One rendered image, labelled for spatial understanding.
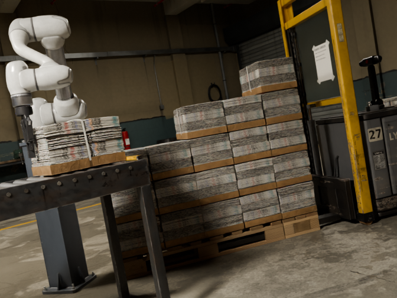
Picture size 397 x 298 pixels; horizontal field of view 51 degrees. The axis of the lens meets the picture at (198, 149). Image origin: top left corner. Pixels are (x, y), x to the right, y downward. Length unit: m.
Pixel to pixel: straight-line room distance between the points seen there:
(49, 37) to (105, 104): 7.42
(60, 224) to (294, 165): 1.66
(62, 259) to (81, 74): 7.28
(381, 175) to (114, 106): 7.58
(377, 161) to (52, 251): 2.35
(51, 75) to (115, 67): 8.17
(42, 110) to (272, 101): 1.56
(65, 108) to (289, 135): 1.56
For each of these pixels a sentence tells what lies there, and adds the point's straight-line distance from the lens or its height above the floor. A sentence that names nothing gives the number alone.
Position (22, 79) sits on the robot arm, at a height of 1.25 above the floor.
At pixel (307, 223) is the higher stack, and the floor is 0.07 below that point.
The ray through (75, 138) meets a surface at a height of 0.95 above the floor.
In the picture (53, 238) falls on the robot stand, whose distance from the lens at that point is 2.92.
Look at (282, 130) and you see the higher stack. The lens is 3.06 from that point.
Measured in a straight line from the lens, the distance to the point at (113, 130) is 2.07.
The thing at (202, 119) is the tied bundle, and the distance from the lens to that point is 2.87.
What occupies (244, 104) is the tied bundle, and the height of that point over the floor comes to 1.00.
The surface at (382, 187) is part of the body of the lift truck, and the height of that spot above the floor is 0.24.
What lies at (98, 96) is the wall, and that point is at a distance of 9.89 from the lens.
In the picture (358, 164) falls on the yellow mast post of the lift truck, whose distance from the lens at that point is 3.15.
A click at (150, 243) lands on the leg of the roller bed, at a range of 2.00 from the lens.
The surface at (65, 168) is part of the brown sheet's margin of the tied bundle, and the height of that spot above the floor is 0.82.
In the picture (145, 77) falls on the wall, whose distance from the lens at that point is 10.48.
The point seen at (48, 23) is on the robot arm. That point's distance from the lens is 2.54.
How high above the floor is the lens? 0.90
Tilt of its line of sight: 3 degrees down
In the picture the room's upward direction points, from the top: 10 degrees counter-clockwise
